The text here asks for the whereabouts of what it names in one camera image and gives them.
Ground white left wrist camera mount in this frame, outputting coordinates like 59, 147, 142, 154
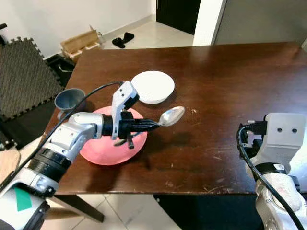
111, 80, 140, 140

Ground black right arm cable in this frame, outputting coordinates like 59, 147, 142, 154
236, 122, 293, 221

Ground black slipper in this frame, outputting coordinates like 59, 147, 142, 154
112, 37, 126, 49
122, 32, 135, 44

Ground light wooden crate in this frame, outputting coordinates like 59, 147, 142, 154
61, 25, 104, 63

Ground grey door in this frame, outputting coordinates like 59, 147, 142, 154
213, 0, 307, 46

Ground silver metal spoon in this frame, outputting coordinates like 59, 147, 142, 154
154, 106, 186, 128

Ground dark wooden table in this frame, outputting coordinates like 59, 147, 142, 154
29, 42, 307, 223

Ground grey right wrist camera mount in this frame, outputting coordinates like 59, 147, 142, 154
263, 113, 307, 164

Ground white round bowl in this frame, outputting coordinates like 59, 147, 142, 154
130, 70, 176, 105

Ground light wooden chair seat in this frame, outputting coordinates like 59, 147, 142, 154
0, 149, 21, 185

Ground dark grey foam puzzle mat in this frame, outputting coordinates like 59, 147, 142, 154
0, 37, 65, 121

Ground black flat floor pad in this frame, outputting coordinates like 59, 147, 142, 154
46, 54, 77, 87

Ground black door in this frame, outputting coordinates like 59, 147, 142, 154
156, 0, 201, 35

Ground black metal frame base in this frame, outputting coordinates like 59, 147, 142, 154
0, 111, 21, 153

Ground pink round plate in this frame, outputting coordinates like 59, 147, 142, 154
79, 106, 148, 166

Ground grey metal cup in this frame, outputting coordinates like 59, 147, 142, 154
54, 89, 87, 120

